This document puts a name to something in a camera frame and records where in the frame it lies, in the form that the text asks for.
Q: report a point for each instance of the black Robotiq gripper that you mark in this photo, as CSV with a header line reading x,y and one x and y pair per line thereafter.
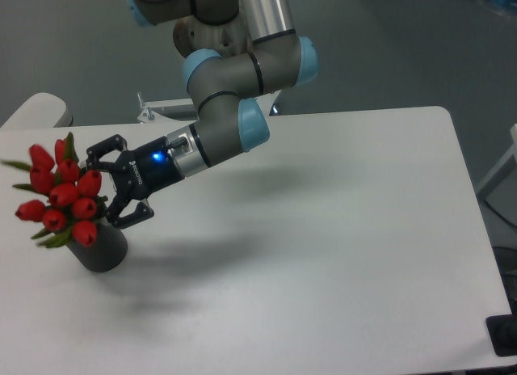
x,y
136,175

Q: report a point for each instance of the red tulip bouquet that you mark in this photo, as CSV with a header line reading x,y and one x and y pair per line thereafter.
x,y
69,206

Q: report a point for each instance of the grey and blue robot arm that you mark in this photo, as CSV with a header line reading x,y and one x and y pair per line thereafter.
x,y
224,90

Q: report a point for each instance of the dark grey ribbed vase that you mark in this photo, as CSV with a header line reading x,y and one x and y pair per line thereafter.
x,y
107,252

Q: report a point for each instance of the beige chair backrest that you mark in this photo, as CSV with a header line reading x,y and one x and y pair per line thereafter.
x,y
41,111

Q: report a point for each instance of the black box at table corner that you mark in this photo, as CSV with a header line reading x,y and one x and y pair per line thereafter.
x,y
502,331

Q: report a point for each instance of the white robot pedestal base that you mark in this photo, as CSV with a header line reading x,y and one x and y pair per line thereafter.
x,y
183,36

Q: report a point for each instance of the white furniture frame right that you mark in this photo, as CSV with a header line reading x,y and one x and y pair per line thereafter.
x,y
499,171

